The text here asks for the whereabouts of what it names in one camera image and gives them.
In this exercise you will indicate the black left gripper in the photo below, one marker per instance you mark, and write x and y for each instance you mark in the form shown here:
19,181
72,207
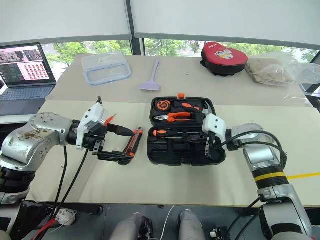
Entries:
90,142

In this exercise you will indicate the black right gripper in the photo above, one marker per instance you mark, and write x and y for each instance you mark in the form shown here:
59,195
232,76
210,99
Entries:
213,152

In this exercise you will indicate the orange black utility knife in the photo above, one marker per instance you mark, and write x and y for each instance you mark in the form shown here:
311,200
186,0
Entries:
136,140

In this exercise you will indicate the black pouch bag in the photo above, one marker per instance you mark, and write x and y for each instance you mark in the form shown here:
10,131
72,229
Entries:
175,155

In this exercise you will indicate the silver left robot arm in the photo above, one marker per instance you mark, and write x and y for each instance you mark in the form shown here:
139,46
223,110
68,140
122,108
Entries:
37,135

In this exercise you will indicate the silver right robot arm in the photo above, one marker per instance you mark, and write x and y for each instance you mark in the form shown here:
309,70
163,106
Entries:
265,155

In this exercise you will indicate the small orange screwdriver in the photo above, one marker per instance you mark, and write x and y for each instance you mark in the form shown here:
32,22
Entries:
108,121

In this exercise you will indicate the silver hammer head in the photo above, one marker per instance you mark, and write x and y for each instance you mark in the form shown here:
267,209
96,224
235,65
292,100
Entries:
206,108

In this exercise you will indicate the orange black long screwdriver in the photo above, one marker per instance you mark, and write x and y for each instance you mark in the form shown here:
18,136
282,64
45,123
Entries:
160,132

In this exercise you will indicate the orange black tape measure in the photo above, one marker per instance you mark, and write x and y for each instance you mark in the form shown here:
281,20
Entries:
162,105

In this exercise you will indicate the cream table mat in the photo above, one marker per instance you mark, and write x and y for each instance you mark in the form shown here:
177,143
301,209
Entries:
150,182

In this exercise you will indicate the grey beige table mat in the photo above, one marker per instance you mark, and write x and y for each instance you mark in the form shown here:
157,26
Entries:
175,77

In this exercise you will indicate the lilac plastic spatula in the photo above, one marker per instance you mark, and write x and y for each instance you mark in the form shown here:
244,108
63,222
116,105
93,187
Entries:
151,85

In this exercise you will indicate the clear plastic food container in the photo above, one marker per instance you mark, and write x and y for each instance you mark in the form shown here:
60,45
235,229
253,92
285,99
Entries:
106,68

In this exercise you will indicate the red black zip bag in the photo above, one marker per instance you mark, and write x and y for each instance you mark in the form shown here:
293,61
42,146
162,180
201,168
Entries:
222,57

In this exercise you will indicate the grey rounded leg cover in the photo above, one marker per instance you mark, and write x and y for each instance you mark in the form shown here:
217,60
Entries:
191,225
132,227

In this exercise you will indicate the white power strip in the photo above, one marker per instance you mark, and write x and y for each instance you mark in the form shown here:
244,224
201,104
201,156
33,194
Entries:
65,216

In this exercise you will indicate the beige folded cloth bundle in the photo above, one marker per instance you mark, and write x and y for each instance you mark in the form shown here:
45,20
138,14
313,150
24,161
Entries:
270,71

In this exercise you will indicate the open grey laptop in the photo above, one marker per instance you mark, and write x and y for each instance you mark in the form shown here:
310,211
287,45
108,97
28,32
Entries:
27,75

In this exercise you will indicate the clear crumpled plastic bag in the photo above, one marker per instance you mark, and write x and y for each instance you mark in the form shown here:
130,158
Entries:
300,70

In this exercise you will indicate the white roller blind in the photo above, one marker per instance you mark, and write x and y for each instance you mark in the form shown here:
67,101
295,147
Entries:
62,17
225,17

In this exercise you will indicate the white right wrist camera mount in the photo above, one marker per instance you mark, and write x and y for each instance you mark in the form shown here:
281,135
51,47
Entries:
215,125

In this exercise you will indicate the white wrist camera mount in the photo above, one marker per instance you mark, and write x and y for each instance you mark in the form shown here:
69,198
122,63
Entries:
93,113
215,125

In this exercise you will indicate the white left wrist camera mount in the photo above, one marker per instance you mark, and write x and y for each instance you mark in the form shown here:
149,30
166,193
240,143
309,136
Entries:
93,113

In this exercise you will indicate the dark window frame pillar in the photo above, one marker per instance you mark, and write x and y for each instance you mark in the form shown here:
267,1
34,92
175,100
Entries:
136,27

